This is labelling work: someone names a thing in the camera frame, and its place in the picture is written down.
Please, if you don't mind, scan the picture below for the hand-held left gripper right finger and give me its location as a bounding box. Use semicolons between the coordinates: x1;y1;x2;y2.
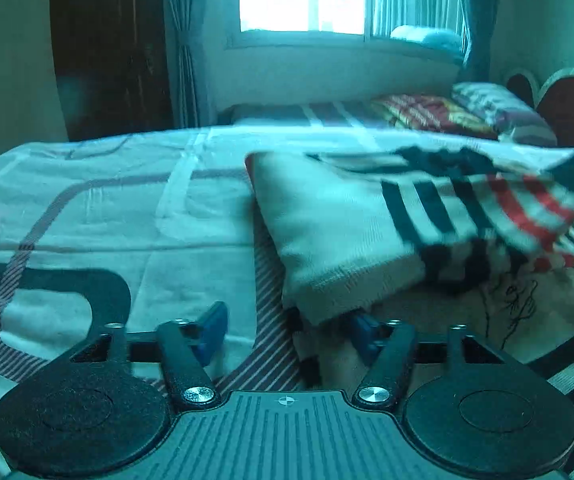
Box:
348;310;508;408

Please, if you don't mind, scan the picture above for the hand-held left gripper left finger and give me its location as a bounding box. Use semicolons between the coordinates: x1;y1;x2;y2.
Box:
68;301;229;408

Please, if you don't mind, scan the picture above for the striped knit sweater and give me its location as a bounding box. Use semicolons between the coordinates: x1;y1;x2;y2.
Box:
245;145;574;478

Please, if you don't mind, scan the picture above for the bed with patterned sheet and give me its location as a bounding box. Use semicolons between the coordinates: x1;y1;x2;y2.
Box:
0;127;574;480

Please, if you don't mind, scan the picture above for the low bed with striped sheet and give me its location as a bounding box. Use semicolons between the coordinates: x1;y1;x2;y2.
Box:
217;92;558;148

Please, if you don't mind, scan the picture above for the red printed blanket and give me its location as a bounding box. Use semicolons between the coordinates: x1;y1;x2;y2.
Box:
372;94;500;140

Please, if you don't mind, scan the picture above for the striped pillow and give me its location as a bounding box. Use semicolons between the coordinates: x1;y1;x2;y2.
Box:
452;81;558;147

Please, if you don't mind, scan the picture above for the blue curtain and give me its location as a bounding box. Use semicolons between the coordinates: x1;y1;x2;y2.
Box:
162;0;212;128
454;0;505;83

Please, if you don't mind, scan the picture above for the dark wooden wardrobe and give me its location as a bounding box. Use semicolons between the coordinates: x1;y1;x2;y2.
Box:
49;0;175;142

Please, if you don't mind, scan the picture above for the folded light towel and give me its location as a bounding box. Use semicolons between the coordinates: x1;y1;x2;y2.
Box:
391;25;462;56

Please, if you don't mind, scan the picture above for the red heart-shaped headboard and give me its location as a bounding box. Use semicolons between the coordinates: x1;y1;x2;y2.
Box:
504;66;574;148

